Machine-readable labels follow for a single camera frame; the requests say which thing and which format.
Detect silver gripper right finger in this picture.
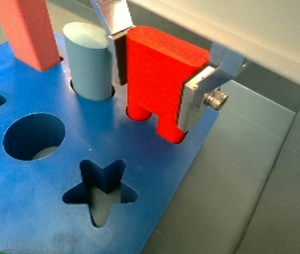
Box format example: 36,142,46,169
176,43,246,132

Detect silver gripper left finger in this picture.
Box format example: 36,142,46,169
89,0,133,85

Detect red square-circle peg object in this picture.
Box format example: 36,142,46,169
125,26,210,144

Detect red square block peg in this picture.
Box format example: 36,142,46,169
0,0,60,71

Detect blue shape-sorting board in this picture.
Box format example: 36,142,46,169
0,45,218,254

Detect light blue cylinder peg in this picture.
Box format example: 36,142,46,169
62,22,112,101

